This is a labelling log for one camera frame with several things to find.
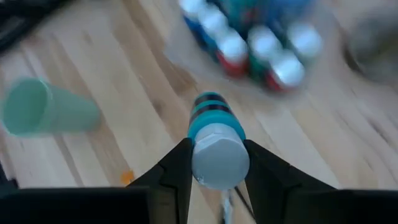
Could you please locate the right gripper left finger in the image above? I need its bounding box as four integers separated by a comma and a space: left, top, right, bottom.
0, 138, 194, 224

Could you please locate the light green cup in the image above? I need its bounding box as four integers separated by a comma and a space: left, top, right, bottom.
0, 77, 102, 138

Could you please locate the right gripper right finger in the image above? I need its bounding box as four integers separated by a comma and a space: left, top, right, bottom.
243, 139, 398, 224

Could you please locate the clear plastic container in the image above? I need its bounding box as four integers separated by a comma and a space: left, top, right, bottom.
164, 0, 343, 94

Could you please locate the small light blue paint bottle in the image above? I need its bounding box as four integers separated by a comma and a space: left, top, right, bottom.
197, 4, 229, 50

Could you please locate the white mushroom lamp brass base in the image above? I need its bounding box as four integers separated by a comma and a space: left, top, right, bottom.
341, 6, 398, 85

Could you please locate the small teal paint bottle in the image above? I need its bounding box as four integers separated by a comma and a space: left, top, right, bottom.
186, 91, 251, 191
247, 24, 282, 82

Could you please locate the orange bristle black paintbrush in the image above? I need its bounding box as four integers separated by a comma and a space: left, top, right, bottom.
120, 169, 135, 185

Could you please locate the large teal paint bottle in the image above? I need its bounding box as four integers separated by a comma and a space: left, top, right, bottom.
217, 0, 265, 29

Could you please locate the small green paint bottle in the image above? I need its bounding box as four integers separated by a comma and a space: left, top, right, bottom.
285, 21, 324, 63

